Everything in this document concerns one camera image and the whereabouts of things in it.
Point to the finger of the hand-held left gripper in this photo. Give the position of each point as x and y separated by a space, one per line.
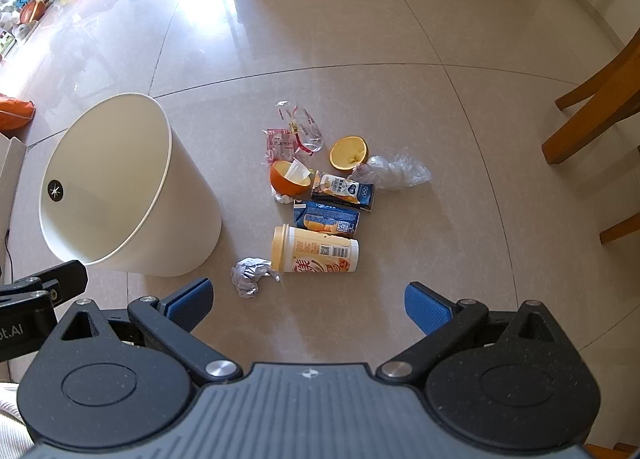
30 301
65 276

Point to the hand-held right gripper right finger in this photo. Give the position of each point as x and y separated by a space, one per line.
425 309

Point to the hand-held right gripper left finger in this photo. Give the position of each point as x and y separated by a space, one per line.
190 301

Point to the white plastic trash bin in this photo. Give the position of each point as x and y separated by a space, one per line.
190 189

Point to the yellow paper cup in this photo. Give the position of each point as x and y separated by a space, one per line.
320 254

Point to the red snack wrapper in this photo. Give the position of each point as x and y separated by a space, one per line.
279 141

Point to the person's white clothing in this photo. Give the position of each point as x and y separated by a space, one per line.
10 419

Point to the blue juice carton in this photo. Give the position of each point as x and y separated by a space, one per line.
325 219

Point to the small white tissue wad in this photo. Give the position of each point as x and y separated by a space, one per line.
284 198

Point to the crumpled clear plastic bag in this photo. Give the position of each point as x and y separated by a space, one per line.
390 171

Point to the dark blue milk carton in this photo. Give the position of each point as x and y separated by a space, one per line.
345 189

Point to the orange bowl with paper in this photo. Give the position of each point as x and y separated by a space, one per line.
280 185

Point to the white paper scrap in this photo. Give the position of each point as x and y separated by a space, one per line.
299 171

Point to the orange bag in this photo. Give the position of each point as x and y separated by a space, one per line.
15 114

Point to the cut orange half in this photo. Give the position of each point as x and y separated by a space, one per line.
347 154

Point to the clear plastic wrapper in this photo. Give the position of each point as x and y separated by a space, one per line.
310 134

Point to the wooden chair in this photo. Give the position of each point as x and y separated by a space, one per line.
590 124

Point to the basketball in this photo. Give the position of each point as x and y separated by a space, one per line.
32 11

